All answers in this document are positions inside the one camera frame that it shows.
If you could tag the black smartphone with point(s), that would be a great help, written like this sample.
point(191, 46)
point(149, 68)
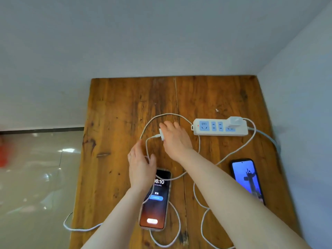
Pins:
point(245, 176)

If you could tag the person's right forearm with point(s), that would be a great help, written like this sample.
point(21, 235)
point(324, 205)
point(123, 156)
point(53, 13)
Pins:
point(233, 199)

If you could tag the person's right hand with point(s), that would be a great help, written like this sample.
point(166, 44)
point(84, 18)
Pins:
point(176, 142)

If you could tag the white power strip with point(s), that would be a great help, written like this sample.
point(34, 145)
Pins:
point(238, 132)

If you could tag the person's left forearm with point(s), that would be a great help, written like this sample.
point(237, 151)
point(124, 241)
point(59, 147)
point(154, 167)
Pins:
point(116, 225)

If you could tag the red plastic object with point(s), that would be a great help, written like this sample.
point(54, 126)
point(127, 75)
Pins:
point(4, 152)

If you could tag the wooden folding table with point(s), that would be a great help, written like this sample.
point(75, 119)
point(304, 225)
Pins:
point(116, 101)

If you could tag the smartphone with clear case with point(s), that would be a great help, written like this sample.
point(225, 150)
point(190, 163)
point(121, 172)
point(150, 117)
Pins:
point(158, 212)

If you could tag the person's left hand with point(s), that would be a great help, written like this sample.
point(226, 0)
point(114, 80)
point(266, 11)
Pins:
point(141, 171)

